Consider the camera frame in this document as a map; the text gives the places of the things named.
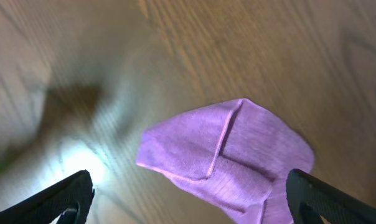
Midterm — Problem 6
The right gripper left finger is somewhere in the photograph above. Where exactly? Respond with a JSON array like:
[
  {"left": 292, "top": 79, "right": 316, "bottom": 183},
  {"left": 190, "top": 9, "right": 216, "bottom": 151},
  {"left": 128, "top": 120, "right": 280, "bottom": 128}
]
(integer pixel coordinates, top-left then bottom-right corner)
[{"left": 0, "top": 170, "right": 95, "bottom": 224}]

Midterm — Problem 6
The purple microfiber cloth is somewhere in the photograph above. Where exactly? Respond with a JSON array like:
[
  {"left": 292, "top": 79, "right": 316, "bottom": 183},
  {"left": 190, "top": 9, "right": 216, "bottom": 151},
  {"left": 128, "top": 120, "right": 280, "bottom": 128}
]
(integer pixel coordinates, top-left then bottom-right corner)
[{"left": 136, "top": 98, "right": 314, "bottom": 223}]

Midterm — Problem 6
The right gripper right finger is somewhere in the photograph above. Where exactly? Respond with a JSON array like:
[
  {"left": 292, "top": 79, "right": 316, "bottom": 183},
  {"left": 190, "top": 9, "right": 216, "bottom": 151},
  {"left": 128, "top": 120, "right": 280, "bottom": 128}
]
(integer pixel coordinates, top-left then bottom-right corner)
[{"left": 286, "top": 169, "right": 376, "bottom": 224}]

